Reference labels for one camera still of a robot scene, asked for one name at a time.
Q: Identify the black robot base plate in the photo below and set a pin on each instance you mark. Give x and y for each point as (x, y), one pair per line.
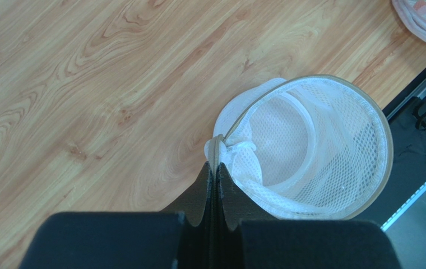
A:
(406, 115)

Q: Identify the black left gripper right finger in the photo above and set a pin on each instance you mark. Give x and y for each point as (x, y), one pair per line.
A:
(250, 237)

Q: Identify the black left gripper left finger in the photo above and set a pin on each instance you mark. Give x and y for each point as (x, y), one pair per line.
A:
(176, 237)

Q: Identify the white mesh laundry bag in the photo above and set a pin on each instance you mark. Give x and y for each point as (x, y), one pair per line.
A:
(314, 147)

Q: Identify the white slotted cable duct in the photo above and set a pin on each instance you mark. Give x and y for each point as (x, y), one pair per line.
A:
(404, 208)

